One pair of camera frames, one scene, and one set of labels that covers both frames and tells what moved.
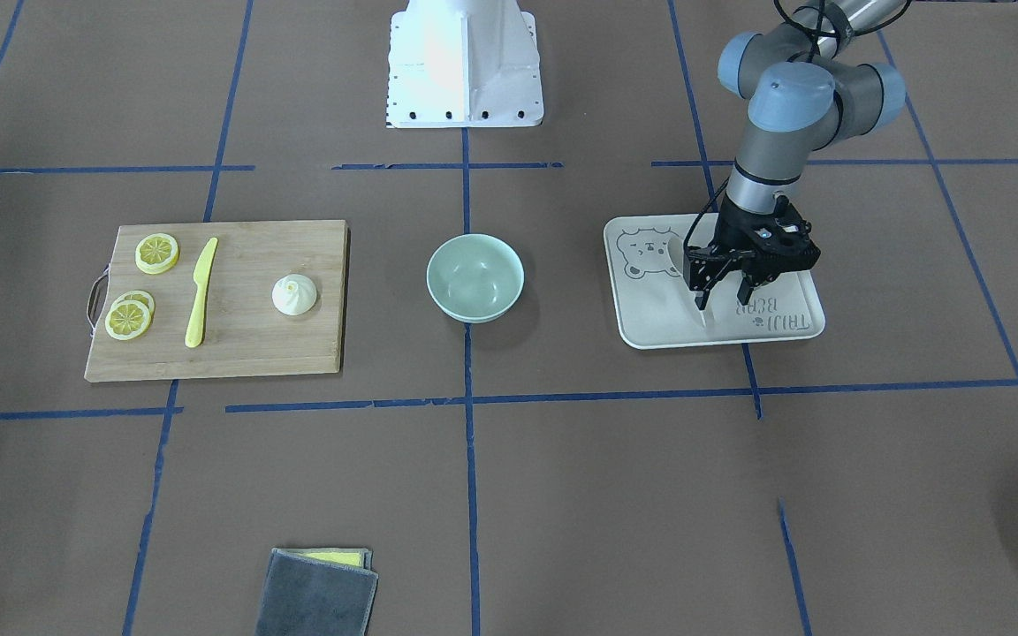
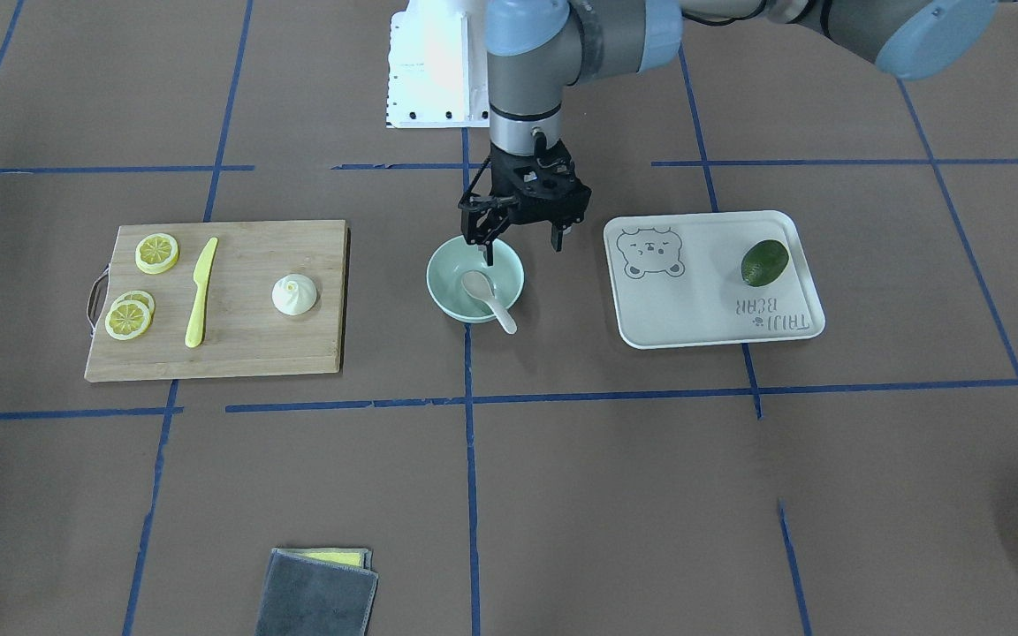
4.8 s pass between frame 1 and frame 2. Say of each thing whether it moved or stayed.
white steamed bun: stayed
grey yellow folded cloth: stayed
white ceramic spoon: moved
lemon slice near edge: stayed
